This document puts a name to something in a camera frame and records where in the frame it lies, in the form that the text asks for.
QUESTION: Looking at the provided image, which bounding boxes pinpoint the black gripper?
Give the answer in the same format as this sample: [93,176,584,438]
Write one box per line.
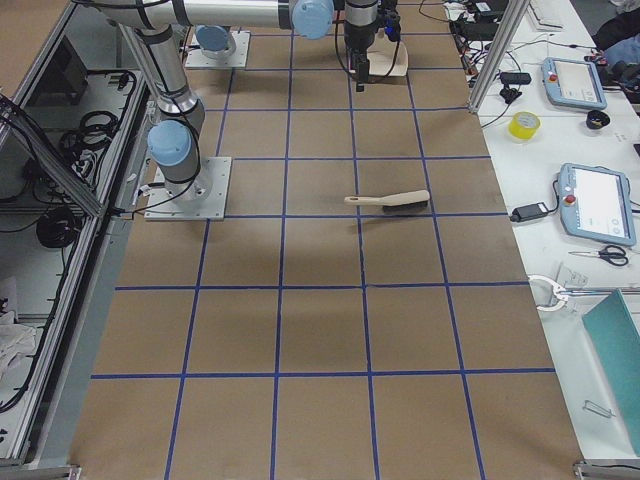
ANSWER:
[345,20,400,92]

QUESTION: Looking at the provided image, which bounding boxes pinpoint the beige hand brush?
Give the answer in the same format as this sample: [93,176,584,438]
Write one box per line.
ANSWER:
[344,189,431,215]

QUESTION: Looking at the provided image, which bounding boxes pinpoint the yellow tape roll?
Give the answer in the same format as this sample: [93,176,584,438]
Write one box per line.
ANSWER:
[508,111,541,141]

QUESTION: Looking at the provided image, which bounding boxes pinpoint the black power adapter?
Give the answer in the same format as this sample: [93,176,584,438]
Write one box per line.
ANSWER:
[509,202,557,223]

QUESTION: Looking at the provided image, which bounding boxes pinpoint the blue teach pendant far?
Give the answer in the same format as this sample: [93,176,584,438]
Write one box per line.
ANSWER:
[541,57,607,110]

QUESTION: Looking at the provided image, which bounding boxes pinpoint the blue teach pendant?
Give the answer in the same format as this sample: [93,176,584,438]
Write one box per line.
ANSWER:
[541,57,607,110]
[558,163,637,246]

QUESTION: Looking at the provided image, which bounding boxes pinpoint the blue teach pendant near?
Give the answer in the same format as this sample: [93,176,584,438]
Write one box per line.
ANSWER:
[558,163,637,246]

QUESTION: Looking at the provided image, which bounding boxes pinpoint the black scissors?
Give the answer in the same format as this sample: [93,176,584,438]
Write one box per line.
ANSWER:
[569,244,629,267]

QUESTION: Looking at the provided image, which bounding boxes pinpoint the teal box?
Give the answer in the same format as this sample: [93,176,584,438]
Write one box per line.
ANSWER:
[582,290,639,455]

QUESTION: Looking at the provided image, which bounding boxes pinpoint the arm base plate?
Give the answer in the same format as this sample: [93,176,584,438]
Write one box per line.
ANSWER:
[143,157,232,221]
[184,30,251,70]

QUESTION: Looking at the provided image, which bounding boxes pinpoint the aluminium frame post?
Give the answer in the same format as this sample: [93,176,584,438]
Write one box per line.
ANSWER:
[468,0,530,114]

